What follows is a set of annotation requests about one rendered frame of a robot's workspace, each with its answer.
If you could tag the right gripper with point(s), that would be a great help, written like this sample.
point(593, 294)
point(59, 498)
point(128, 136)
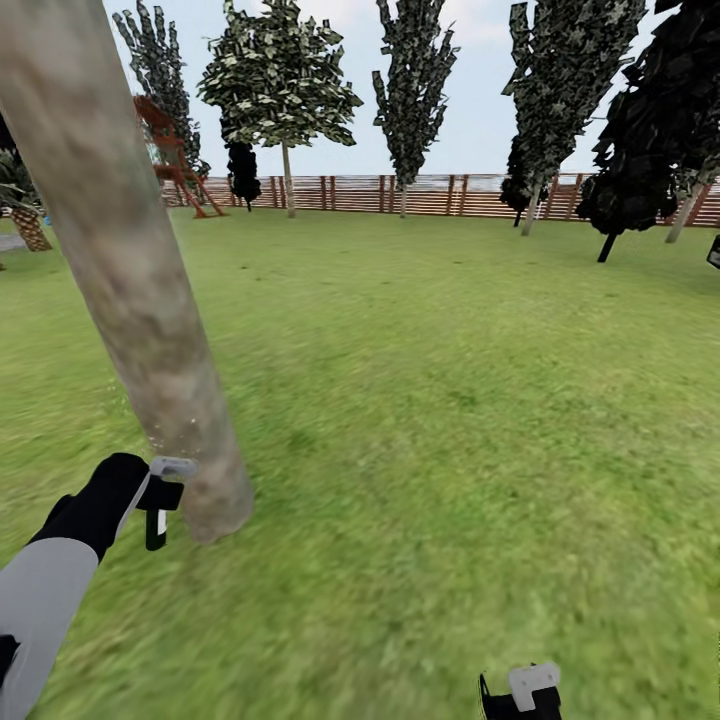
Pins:
point(503, 707)

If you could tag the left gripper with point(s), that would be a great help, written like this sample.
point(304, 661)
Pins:
point(166, 496)

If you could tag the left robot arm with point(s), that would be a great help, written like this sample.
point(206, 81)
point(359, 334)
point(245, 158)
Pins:
point(41, 588)

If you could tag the pesticide atomizer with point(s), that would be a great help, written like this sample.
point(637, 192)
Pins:
point(156, 530)

